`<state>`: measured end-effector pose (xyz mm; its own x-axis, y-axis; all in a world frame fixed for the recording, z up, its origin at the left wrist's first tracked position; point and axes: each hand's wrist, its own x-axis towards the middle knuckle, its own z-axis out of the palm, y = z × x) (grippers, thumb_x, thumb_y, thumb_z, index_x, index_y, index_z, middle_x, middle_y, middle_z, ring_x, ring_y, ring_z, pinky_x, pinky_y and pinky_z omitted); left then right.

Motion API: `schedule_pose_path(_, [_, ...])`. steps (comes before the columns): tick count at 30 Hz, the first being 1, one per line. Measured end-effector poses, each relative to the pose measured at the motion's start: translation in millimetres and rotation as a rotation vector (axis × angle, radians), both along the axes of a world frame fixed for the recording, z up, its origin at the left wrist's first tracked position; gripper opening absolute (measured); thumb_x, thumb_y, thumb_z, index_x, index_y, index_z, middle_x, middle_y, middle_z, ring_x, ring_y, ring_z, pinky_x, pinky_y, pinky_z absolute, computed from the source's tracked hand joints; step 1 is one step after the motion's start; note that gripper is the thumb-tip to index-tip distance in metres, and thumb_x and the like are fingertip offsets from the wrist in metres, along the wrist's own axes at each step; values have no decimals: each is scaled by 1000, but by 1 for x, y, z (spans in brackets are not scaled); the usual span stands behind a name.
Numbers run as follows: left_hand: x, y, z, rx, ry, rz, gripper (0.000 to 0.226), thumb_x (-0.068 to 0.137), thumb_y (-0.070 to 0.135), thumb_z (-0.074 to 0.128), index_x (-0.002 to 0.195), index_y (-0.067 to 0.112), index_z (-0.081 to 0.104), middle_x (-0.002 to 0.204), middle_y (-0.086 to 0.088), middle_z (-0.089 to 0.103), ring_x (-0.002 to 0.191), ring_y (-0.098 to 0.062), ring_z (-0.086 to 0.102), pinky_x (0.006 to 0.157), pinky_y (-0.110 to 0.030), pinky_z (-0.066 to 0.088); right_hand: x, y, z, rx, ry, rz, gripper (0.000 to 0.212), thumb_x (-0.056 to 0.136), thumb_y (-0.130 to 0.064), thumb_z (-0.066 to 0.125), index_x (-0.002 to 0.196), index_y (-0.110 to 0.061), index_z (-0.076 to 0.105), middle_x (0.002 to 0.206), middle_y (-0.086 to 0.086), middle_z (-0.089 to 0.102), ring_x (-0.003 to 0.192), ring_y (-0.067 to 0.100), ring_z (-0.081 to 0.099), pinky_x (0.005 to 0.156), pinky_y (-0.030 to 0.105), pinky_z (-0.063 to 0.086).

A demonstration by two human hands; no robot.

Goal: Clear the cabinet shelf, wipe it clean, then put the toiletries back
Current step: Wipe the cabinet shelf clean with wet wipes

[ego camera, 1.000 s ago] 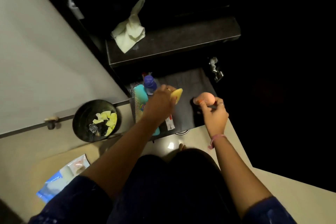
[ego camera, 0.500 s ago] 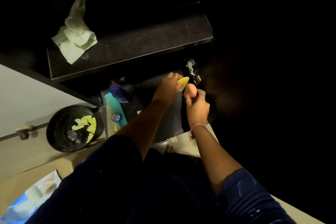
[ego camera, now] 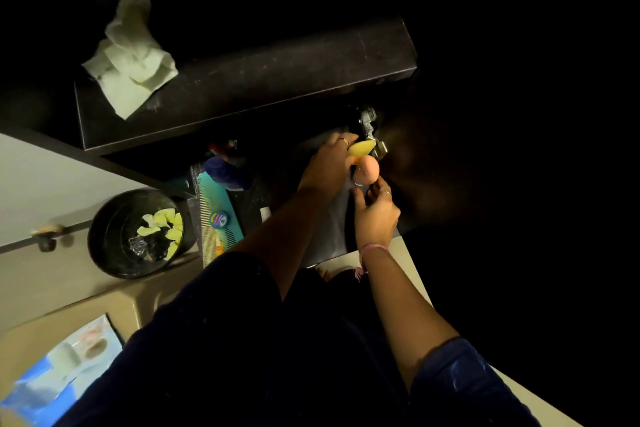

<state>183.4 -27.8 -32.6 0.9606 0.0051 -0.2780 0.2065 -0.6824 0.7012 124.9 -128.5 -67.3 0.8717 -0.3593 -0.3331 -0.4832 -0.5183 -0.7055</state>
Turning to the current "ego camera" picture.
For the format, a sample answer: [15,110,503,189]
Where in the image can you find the person's right hand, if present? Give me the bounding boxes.
[352,175,402,252]

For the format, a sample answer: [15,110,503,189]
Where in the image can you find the person's left hand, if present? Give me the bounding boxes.
[297,131,360,200]

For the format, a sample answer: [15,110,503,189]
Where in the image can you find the yellow makeup sponge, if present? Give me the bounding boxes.
[346,139,377,160]

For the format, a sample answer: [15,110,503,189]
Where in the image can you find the pink makeup sponge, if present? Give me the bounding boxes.
[351,155,381,187]

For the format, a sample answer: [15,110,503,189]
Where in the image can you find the blue plastic bottle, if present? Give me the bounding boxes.
[202,155,252,192]

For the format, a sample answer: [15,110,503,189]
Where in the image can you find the teal wide-tooth comb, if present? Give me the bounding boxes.
[196,171,246,254]

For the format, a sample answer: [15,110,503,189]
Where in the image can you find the brown fine-tooth comb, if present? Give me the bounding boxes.
[199,191,221,268]

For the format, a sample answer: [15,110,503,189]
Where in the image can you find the white wet wipe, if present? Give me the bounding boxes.
[81,0,179,121]

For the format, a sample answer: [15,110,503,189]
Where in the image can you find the person's right forearm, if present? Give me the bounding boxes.
[359,246,461,392]

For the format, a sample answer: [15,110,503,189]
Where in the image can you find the person's left forearm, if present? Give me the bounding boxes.
[227,189,329,302]

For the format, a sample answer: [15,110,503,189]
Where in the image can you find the person's dark trousers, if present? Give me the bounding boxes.
[282,266,416,427]

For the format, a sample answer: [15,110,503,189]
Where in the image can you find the pink wrist thread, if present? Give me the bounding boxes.
[353,243,392,282]

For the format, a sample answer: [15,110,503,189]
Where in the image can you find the metal cabinet hinge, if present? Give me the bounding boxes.
[356,106,389,161]

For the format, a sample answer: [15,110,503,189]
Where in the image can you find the dark cabinet shelf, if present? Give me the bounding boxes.
[73,16,419,156]

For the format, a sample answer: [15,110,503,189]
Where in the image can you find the yellow crumpled wipes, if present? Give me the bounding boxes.
[136,207,185,262]

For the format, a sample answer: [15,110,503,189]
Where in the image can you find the blue patterned right sleeve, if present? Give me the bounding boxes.
[409,338,543,427]

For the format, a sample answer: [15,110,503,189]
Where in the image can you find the blue patterned sleeve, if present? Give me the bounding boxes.
[52,250,287,427]
[409,338,543,427]

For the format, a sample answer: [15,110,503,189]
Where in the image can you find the black round waste bin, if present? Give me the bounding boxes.
[87,187,197,281]

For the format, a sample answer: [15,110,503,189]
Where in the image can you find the blue patterned left sleeve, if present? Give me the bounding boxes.
[52,250,287,427]

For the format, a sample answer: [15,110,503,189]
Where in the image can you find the pale cabinet door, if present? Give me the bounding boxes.
[0,133,151,248]

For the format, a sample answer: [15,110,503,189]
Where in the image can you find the beige door knob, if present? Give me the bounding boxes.
[31,224,66,254]

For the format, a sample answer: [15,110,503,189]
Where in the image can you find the beige plastic stool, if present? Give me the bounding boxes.
[0,251,206,427]

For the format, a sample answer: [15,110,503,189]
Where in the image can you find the blue wet wipes pack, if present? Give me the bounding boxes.
[0,314,125,427]

